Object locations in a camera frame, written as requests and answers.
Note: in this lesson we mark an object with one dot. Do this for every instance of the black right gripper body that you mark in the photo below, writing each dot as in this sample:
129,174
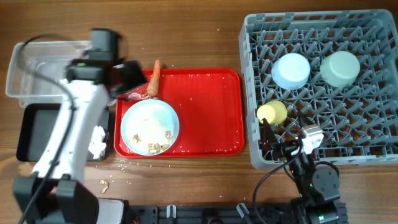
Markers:
286,146

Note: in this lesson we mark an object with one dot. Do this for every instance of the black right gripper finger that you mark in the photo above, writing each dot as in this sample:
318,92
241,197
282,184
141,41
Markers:
269,139
303,120

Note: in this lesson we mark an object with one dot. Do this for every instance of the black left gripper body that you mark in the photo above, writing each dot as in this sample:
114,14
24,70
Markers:
130,77

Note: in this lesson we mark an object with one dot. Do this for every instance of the red snack wrapper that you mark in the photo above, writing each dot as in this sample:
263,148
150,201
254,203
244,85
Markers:
140,95

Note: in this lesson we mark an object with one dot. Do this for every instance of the yellow cup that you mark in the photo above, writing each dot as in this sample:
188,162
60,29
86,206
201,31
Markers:
274,112

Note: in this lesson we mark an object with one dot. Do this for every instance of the orange carrot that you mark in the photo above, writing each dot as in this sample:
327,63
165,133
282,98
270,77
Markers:
153,86

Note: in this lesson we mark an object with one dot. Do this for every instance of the light blue bowl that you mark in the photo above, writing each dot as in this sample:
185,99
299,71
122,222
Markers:
291,71

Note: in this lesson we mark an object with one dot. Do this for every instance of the light blue plate with rice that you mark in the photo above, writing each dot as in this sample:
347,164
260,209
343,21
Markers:
149,127

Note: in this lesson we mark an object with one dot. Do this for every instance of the mint green bowl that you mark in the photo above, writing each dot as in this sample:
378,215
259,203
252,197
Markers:
340,69

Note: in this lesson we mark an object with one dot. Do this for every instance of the white napkin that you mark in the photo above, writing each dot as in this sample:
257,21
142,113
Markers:
97,146

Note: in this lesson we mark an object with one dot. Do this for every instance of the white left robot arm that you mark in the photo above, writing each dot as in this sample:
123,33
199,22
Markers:
54,192

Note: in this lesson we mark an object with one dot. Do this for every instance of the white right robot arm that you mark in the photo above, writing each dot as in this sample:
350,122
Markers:
318,183

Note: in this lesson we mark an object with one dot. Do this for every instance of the grey dishwasher rack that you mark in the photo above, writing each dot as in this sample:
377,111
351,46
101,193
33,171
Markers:
359,121

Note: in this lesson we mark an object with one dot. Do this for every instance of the black waste bin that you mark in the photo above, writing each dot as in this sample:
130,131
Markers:
37,125

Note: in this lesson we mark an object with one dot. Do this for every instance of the red plastic tray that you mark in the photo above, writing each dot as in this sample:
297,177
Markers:
209,106

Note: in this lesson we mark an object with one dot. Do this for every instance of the clear plastic bin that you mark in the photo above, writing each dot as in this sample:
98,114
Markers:
36,68

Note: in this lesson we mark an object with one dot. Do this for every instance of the peanut shell on table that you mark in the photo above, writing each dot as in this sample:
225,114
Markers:
105,185

